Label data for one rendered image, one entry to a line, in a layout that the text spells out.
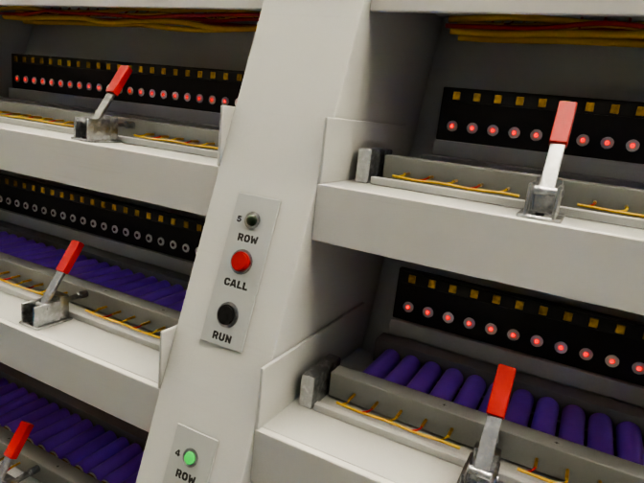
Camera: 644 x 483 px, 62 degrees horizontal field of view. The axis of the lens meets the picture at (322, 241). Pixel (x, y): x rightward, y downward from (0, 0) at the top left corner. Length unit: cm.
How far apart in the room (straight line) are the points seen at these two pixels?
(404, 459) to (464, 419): 6
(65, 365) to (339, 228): 29
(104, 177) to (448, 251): 34
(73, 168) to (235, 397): 29
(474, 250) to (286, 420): 19
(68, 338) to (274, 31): 34
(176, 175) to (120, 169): 7
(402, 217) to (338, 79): 12
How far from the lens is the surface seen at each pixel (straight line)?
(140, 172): 52
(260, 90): 46
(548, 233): 37
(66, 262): 60
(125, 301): 59
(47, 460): 69
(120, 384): 51
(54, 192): 85
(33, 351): 59
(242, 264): 42
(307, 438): 42
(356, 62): 45
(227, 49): 78
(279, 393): 44
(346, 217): 40
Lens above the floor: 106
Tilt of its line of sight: 3 degrees up
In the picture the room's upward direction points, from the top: 14 degrees clockwise
